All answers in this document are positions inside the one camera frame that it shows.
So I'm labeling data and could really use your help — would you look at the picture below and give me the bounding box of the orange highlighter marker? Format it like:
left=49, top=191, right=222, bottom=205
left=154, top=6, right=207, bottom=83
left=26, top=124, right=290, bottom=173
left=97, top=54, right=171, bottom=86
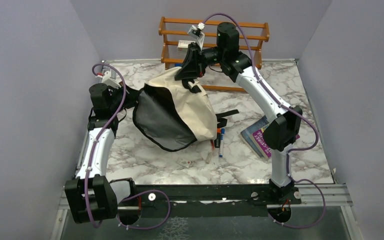
left=213, top=128, right=221, bottom=149

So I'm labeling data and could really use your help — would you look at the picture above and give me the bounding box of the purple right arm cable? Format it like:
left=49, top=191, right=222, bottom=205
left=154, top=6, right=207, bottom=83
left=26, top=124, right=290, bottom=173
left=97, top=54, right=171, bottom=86
left=202, top=12, right=327, bottom=230

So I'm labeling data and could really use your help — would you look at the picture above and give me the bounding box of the blue-grey book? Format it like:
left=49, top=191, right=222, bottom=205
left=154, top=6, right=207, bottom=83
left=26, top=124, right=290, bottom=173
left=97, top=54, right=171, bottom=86
left=238, top=116, right=272, bottom=159

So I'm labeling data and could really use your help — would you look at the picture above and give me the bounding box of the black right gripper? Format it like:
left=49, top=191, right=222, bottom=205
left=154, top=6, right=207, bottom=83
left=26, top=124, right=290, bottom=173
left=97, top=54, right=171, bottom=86
left=174, top=42, right=226, bottom=80

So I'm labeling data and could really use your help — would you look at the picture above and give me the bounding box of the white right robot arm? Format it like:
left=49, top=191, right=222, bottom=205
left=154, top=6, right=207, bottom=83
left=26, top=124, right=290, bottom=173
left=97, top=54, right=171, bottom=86
left=175, top=22, right=302, bottom=204

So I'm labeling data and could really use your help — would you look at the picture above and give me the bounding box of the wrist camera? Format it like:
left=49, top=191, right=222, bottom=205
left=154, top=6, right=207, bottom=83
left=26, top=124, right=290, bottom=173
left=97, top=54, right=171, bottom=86
left=96, top=68, right=122, bottom=89
left=187, top=22, right=205, bottom=50

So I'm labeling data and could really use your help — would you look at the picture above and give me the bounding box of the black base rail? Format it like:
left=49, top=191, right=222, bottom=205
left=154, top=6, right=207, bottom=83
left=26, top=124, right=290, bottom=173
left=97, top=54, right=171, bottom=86
left=117, top=184, right=302, bottom=218

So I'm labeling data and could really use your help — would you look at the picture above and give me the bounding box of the blue whiteboard marker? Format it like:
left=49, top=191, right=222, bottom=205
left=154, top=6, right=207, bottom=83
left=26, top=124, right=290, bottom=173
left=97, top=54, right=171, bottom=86
left=219, top=128, right=225, bottom=158

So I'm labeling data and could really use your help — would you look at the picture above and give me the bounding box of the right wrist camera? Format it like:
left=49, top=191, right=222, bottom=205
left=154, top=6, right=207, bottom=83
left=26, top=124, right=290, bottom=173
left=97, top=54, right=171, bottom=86
left=187, top=22, right=205, bottom=50

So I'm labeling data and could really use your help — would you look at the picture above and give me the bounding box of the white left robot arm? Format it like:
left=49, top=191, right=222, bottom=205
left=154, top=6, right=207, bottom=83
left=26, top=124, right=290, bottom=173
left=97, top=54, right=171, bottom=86
left=64, top=83, right=139, bottom=225

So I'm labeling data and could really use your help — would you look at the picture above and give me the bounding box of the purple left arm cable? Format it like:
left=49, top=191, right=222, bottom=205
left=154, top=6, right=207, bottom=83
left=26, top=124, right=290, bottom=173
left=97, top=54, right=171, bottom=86
left=83, top=63, right=172, bottom=231

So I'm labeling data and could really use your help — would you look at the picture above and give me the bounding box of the small white eraser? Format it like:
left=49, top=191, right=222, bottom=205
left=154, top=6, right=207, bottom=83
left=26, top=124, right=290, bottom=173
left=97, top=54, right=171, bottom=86
left=177, top=159, right=193, bottom=168

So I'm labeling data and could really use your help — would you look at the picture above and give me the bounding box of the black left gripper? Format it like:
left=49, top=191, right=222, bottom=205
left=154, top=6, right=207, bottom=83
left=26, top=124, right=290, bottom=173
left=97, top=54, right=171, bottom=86
left=108, top=81, right=144, bottom=114

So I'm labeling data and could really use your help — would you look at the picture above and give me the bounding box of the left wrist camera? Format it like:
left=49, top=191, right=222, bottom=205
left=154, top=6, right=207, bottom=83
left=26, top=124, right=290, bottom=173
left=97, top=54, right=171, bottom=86
left=96, top=68, right=122, bottom=89

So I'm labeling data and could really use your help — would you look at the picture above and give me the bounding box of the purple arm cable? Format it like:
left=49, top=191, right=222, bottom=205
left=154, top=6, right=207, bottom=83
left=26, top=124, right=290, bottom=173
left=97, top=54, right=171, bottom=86
left=83, top=63, right=172, bottom=231
left=202, top=12, right=327, bottom=230

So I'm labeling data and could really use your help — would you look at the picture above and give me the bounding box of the red pen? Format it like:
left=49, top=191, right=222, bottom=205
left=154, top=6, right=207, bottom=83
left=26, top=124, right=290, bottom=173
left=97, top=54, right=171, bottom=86
left=210, top=140, right=215, bottom=151

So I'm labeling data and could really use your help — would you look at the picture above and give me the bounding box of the beige canvas backpack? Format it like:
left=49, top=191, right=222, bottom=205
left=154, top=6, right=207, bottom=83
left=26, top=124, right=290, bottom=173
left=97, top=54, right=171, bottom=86
left=132, top=66, right=239, bottom=152

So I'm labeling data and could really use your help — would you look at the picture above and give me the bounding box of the orange wooden shelf rack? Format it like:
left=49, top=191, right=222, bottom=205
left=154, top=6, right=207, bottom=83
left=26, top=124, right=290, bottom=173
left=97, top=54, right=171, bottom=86
left=158, top=16, right=271, bottom=94

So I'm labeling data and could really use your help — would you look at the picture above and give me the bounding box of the purple storey treehouse book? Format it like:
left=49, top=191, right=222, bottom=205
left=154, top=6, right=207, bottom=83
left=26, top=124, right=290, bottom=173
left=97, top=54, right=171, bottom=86
left=251, top=127, right=301, bottom=159

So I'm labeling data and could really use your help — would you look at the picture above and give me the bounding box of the white and grey box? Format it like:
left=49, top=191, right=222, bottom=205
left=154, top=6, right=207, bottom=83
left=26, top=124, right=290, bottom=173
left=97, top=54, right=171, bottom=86
left=177, top=40, right=194, bottom=52

